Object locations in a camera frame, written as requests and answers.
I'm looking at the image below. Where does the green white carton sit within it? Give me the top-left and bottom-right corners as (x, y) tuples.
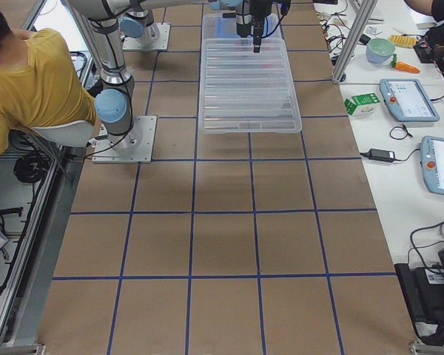
(344, 92), (380, 116)

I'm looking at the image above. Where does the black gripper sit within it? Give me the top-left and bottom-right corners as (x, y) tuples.
(235, 0), (292, 53)

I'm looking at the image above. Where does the clear plastic storage box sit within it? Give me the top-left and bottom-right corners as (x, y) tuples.
(201, 13), (284, 44)

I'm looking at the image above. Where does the aluminium frame post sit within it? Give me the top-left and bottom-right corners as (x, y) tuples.
(332, 0), (377, 84)

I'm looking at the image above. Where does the white chair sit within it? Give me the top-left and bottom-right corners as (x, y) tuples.
(18, 120), (94, 147)

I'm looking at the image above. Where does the teach pendant tablet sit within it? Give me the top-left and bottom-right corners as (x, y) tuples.
(420, 136), (444, 195)
(379, 78), (440, 123)

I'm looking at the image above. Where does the yellow toy corn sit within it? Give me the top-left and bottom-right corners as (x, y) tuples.
(388, 35), (417, 48)

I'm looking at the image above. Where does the person in yellow shirt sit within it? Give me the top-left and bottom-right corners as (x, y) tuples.
(0, 11), (97, 155)

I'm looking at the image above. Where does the green bowl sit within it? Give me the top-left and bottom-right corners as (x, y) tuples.
(366, 38), (395, 64)

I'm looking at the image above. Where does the toy carrot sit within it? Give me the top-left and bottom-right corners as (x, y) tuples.
(390, 54), (420, 74)

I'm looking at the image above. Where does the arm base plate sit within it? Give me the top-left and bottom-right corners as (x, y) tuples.
(91, 115), (157, 163)
(121, 23), (171, 52)

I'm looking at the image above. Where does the clear plastic box lid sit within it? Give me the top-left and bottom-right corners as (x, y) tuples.
(198, 38), (302, 134)

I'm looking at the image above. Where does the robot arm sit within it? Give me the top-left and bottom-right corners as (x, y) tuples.
(119, 10), (160, 44)
(70, 1), (302, 150)

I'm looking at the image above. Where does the black power adapter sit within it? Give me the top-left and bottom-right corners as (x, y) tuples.
(360, 148), (396, 163)

